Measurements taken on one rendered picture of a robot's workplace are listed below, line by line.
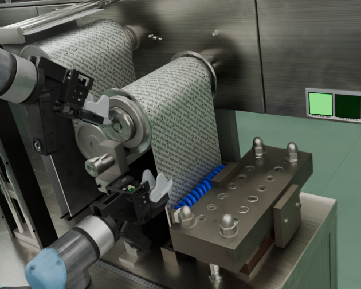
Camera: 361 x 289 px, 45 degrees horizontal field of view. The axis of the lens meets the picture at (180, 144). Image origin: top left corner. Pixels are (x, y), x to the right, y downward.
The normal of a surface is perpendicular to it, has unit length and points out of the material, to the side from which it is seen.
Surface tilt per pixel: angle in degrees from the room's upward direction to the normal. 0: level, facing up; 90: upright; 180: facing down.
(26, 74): 81
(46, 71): 90
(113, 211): 90
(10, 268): 0
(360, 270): 0
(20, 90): 111
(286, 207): 90
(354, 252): 0
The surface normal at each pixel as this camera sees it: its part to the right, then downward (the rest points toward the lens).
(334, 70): -0.58, 0.45
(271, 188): -0.17, -0.88
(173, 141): 0.80, 0.15
